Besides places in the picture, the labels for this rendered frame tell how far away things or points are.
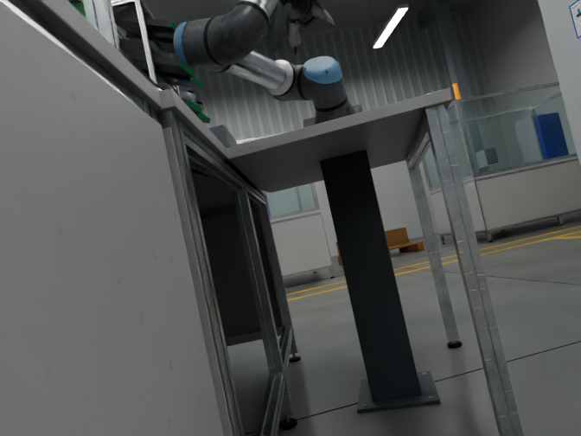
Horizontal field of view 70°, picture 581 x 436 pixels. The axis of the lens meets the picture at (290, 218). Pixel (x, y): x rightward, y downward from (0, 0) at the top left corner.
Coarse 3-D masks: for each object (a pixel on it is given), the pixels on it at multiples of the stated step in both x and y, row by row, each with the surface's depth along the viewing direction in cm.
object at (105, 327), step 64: (0, 0) 32; (64, 0) 40; (0, 64) 29; (64, 64) 38; (128, 64) 54; (0, 128) 27; (64, 128) 35; (128, 128) 50; (0, 192) 26; (64, 192) 33; (128, 192) 46; (0, 256) 25; (64, 256) 31; (128, 256) 42; (0, 320) 24; (64, 320) 30; (128, 320) 39; (192, 320) 58; (0, 384) 23; (64, 384) 28; (128, 384) 37; (192, 384) 53
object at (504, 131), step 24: (504, 96) 584; (528, 96) 589; (552, 96) 594; (456, 120) 582; (480, 120) 577; (504, 120) 581; (528, 120) 586; (552, 120) 591; (456, 144) 594; (480, 144) 574; (504, 144) 578; (528, 144) 583; (552, 144) 588; (432, 168) 676; (480, 168) 571
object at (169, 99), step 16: (160, 96) 66; (176, 96) 68; (176, 112) 68; (192, 112) 77; (192, 128) 78; (208, 144) 92; (224, 160) 110; (192, 176) 123; (208, 176) 128; (208, 192) 158; (224, 192) 166; (208, 208) 210
